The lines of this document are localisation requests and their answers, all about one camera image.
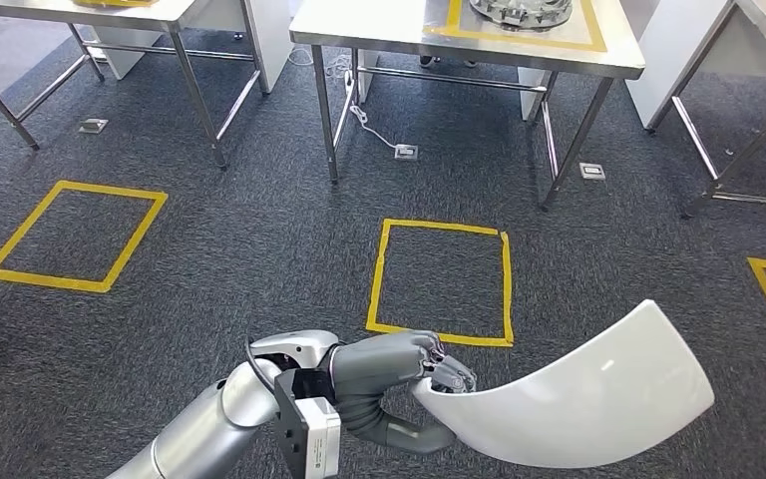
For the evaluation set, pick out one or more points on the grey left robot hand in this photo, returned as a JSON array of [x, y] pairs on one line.
[[370, 363]]

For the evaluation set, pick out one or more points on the white curved shell part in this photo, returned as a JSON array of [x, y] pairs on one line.
[[588, 396]]

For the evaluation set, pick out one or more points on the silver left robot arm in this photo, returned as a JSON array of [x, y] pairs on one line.
[[204, 430]]

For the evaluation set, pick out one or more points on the grey metal disc part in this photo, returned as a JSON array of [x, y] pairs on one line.
[[522, 13]]

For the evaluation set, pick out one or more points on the floor socket plate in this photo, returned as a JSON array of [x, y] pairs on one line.
[[406, 152], [592, 171], [93, 125]]

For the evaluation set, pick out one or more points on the person's feet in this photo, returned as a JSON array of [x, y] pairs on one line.
[[429, 61]]

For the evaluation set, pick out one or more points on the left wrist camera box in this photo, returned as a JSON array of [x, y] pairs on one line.
[[322, 443]]

